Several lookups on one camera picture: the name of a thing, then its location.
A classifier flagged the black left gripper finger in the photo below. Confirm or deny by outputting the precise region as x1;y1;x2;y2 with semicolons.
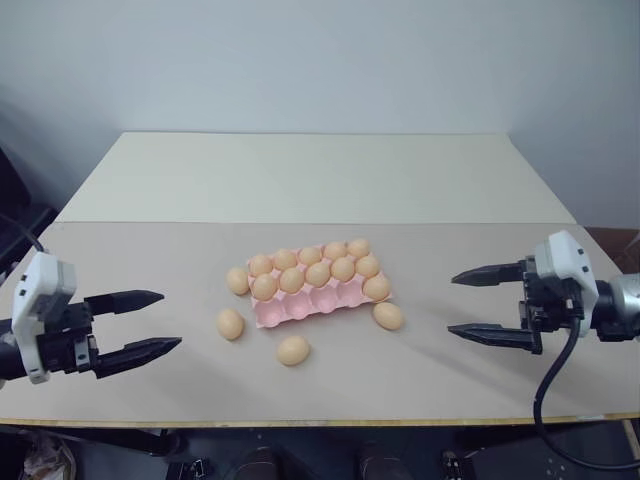
83;288;166;317
93;336;183;380

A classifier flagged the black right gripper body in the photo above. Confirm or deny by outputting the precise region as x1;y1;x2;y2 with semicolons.
517;254;585;335

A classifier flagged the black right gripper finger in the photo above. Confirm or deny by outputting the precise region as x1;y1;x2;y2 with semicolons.
446;322;545;357
450;259;527;289

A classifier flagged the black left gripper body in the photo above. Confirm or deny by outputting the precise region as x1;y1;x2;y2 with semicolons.
35;299;101;377

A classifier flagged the pink egg tray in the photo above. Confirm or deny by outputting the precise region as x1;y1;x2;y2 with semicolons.
247;248;397;331

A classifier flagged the black perforated plate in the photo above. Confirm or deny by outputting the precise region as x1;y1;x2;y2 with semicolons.
473;443;640;480

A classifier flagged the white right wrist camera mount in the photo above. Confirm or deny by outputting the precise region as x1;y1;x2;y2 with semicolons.
531;229;600;332

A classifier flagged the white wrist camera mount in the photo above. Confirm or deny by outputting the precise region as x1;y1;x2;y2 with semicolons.
531;229;600;332
11;251;79;386

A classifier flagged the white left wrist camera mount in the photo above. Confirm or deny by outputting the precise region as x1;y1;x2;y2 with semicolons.
11;251;79;386

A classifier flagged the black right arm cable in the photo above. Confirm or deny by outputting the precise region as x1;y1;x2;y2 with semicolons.
532;297;640;472

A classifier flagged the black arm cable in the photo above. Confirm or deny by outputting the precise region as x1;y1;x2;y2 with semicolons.
532;297;640;472
0;213;47;254

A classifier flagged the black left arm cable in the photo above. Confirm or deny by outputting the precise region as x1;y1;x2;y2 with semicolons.
0;213;47;254

